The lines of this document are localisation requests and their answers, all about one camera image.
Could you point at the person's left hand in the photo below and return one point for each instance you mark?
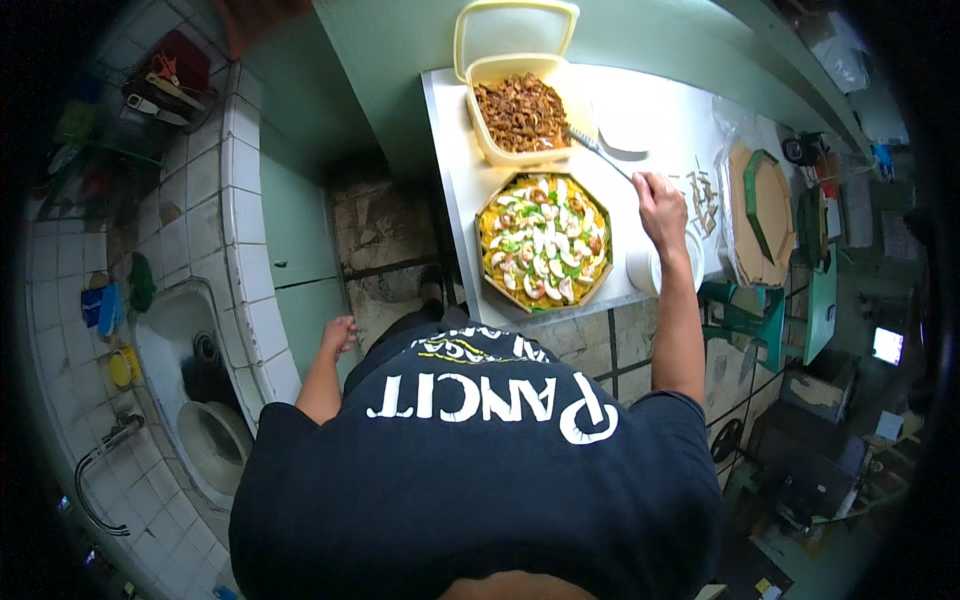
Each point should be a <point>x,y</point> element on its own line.
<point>336,336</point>

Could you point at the person's right hand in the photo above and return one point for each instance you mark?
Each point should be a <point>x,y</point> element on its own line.
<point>664,217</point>

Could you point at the person's left fingers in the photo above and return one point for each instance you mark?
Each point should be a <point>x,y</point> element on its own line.
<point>346,330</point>

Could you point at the metal serving spoon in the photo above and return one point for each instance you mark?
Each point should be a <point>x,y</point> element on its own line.
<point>596,148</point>

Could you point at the green cabinet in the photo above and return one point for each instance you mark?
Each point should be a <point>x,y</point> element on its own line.
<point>300,240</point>

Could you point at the black sink drain strainer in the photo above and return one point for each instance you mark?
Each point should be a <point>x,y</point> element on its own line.
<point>206,349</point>

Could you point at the white bowl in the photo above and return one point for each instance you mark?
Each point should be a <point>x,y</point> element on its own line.
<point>217,446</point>

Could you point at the white sink basin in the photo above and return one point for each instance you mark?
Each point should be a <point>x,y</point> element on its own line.
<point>169,330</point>

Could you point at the person's body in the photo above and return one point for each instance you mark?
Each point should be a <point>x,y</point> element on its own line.
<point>480,480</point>

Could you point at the green scrubber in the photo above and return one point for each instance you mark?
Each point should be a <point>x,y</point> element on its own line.
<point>141,281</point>

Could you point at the octagonal cardboard box of noodles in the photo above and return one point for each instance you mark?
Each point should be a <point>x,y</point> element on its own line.
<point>545,241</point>

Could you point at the yellow round container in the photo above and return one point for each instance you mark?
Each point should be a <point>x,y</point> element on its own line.
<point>124,367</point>

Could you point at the blue sponge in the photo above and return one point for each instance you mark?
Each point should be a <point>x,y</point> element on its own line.
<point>105,307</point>

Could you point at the brown fried topping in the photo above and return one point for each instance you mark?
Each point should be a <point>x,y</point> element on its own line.
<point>519,112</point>

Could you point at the metal faucet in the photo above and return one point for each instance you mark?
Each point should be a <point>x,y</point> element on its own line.
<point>97,465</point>

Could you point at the dish rack with utensils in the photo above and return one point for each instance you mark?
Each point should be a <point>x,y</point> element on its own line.
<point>169,90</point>

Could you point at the white plastic tub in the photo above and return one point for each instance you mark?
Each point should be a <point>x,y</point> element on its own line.
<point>641,270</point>

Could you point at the yellow plastic container with lid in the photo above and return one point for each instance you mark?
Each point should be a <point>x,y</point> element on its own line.
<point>517,45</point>

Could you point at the white plate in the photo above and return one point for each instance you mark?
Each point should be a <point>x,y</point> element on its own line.
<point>622,139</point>

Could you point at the pile of wooden sticks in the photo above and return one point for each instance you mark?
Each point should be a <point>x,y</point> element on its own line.
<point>701,199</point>

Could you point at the green plastic chair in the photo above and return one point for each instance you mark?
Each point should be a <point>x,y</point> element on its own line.
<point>742,315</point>

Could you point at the green octagonal box lid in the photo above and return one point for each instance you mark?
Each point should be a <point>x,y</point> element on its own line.
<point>757,206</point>

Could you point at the bagged stack of cardboard boxes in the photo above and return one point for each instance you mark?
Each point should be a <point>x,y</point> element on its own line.
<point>765,225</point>

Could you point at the green wooden board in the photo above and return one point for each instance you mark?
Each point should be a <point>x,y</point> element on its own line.
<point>820,307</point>

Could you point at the phone with lit screen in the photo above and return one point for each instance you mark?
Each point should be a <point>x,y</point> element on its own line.
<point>888,346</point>

